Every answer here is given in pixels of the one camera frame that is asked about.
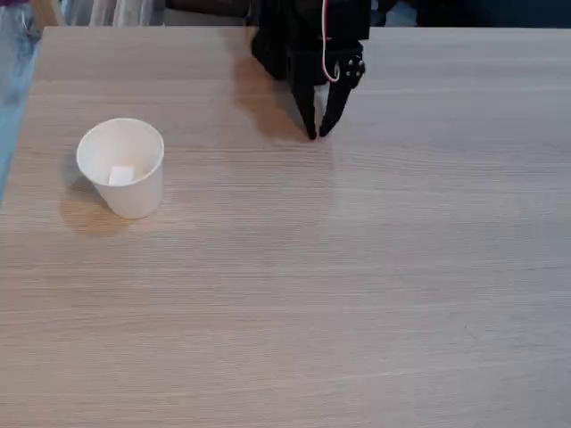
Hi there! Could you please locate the white paper cup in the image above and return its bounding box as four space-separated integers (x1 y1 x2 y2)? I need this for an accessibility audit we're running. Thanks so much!
75 117 166 220

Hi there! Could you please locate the red and white cable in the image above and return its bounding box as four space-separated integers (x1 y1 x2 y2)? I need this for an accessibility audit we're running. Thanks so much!
320 0 342 84

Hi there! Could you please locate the small white block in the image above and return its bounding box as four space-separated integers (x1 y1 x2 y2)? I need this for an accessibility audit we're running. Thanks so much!
108 165 137 186

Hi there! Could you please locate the person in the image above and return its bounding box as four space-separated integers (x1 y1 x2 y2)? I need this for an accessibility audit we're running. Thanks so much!
0 0 46 111

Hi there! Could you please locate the pale hanging fabric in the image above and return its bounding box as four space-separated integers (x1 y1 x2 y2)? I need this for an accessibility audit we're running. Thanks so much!
62 0 166 27

